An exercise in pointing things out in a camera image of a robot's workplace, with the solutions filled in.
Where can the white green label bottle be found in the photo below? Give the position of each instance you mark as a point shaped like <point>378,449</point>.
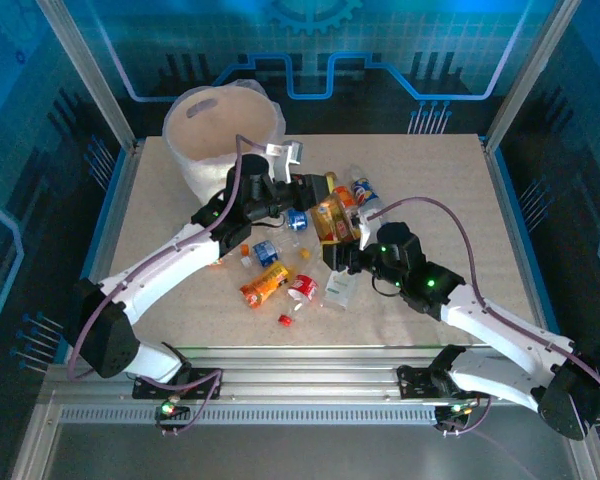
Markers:
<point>340,292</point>

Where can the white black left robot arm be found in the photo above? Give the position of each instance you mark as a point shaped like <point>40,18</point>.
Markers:
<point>170,260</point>

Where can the small blue label bottle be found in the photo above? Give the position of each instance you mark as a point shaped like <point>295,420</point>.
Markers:
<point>265,252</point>

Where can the white plastic bin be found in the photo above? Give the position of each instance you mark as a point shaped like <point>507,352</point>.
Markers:
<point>200,175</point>

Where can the aluminium blue table side rail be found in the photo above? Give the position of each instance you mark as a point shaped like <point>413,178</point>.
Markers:
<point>509,200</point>
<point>109,235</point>

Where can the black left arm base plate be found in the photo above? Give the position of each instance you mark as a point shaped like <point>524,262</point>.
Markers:
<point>152,387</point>

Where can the red label cola bottle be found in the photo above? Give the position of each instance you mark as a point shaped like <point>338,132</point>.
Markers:
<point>302,288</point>

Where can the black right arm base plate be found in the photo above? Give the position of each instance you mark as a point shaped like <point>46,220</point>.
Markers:
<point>412,382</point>

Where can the small orange cap bottle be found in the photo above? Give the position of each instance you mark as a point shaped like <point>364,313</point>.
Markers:
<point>245,248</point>

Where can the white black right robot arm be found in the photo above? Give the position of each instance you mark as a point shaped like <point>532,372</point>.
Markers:
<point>505,320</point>

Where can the aluminium frame post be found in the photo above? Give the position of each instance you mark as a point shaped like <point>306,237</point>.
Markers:
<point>87,75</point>
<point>525,75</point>

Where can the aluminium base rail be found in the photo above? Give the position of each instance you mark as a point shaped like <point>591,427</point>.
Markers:
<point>305,375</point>

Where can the clear plastic bin liner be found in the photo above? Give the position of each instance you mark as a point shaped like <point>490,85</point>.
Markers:
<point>220,130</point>

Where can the clear crushed plastic bottle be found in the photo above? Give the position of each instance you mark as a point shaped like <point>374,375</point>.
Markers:
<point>318,257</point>

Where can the orange yellow juice bottle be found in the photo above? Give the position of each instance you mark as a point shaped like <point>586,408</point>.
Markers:
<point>262,286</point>

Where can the blue red label bottle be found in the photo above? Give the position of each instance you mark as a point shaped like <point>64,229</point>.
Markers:
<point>364,190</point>

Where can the large blue label bottle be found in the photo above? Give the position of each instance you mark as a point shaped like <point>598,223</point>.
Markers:
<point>296,221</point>

